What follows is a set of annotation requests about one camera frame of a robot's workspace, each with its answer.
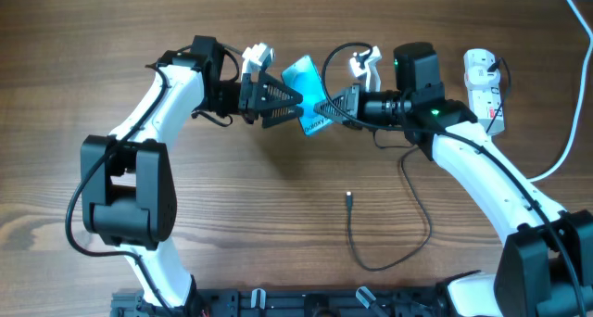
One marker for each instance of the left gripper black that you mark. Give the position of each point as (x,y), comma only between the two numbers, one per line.
(256,100)

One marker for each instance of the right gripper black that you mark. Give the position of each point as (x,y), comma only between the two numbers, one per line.
(353,108)

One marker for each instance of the teal screen smartphone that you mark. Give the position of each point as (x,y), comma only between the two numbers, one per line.
(303,77)

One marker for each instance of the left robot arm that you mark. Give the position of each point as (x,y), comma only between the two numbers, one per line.
(126,203)

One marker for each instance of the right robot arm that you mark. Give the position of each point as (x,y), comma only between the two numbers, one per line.
(546,264)

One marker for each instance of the white power strip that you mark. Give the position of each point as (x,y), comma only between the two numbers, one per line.
(483,89)

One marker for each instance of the black mounting rail base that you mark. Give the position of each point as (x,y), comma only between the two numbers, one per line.
(401,302)

